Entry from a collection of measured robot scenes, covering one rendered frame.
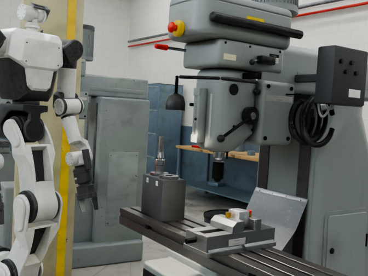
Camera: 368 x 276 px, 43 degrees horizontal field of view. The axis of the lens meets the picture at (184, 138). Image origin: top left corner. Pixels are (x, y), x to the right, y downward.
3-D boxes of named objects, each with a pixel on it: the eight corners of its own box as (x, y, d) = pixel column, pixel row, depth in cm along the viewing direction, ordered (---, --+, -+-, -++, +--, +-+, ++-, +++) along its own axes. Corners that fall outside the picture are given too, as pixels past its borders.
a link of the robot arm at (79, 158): (67, 177, 223) (62, 154, 224) (84, 174, 231) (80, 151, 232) (81, 173, 216) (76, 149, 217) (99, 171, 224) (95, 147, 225)
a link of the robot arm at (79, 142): (72, 167, 225) (64, 141, 227) (87, 164, 231) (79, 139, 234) (80, 162, 221) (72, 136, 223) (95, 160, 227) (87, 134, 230)
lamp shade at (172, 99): (162, 109, 167) (163, 92, 167) (168, 109, 174) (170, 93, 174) (181, 110, 165) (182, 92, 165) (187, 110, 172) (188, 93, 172)
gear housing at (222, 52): (219, 65, 168) (220, 37, 168) (181, 68, 188) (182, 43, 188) (283, 74, 187) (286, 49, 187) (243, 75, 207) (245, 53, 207)
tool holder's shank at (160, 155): (164, 159, 224) (165, 136, 224) (163, 160, 221) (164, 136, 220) (157, 159, 224) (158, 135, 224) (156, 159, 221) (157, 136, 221)
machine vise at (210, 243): (208, 258, 159) (210, 226, 158) (182, 246, 171) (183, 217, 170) (277, 245, 180) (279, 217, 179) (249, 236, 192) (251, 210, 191)
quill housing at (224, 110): (217, 153, 173) (223, 66, 172) (186, 147, 190) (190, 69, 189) (255, 153, 184) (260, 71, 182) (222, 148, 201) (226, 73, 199)
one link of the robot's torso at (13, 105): (-14, 138, 218) (-12, 100, 217) (11, 138, 228) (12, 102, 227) (21, 143, 201) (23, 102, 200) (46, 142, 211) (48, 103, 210)
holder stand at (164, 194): (160, 222, 207) (162, 177, 206) (140, 211, 226) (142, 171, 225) (184, 220, 213) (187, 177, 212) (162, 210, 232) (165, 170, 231)
